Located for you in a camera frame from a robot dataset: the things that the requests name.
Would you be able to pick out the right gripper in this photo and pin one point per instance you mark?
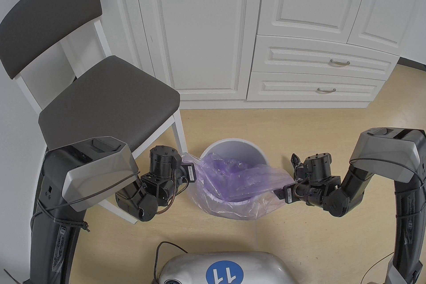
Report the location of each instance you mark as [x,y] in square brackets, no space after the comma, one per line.
[301,192]

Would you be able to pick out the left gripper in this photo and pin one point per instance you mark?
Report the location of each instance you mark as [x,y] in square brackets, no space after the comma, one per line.
[184,173]

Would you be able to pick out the black plastic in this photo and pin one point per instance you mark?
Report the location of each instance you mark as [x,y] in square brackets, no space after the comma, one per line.
[295,159]

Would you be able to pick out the purple plastic bag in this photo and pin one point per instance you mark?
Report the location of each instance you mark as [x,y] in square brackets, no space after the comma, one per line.
[233,172]

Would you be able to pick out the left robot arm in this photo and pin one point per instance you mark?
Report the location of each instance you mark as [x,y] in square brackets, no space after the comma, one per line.
[96,169]

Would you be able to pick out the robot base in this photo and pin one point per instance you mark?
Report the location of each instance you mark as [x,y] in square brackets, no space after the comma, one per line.
[186,269]

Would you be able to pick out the white trash bin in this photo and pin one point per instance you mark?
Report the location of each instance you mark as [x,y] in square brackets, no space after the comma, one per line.
[233,142]

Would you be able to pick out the white chair grey cushions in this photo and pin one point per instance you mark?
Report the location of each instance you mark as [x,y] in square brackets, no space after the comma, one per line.
[109,99]

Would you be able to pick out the white wardrobe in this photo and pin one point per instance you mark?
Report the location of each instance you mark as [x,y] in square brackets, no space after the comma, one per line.
[206,9]

